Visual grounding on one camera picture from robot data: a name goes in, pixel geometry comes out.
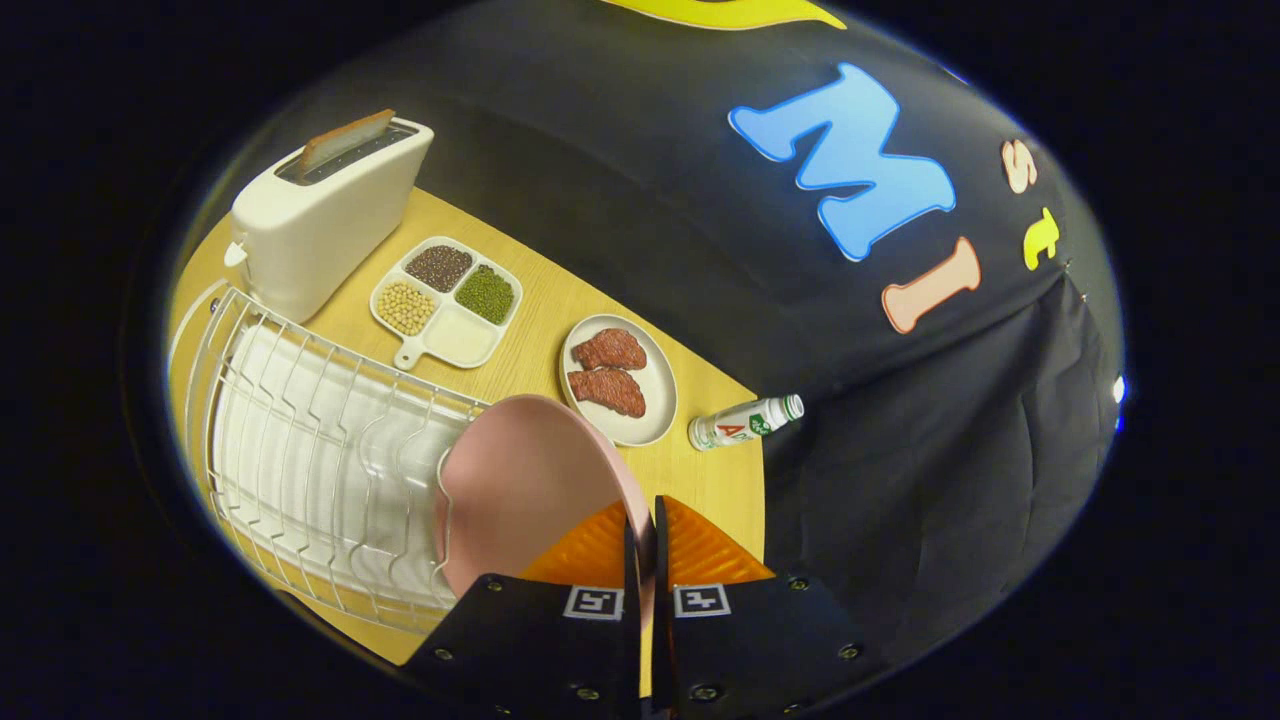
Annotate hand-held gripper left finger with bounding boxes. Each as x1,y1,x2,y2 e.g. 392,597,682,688
400,500,641,720

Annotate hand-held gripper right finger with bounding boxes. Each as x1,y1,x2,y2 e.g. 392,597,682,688
652,495,886,720

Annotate pink plate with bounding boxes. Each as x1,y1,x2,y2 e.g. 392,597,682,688
435,393,657,696

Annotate white wire dish rack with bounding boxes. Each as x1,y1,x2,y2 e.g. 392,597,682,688
170,282,491,636

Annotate beige plate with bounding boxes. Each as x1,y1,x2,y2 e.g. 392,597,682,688
558,314,679,448

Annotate white green drink bottle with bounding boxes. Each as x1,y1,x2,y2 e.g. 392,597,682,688
687,394,805,453

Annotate red meat slice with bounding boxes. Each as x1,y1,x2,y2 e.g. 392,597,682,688
567,368,648,419
571,328,648,372

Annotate white divided tray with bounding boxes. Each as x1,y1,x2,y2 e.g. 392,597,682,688
369,236,524,371

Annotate pile of green beans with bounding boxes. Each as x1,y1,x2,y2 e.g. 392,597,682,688
456,265,516,325

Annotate pile of yellow soybeans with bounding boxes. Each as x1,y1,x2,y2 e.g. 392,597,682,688
377,280,438,337

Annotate pile of dark beans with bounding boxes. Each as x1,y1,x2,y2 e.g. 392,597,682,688
404,245,474,293

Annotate white toaster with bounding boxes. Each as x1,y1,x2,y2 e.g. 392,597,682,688
223,117,436,324

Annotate bread slice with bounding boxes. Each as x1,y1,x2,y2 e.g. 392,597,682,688
297,109,397,173

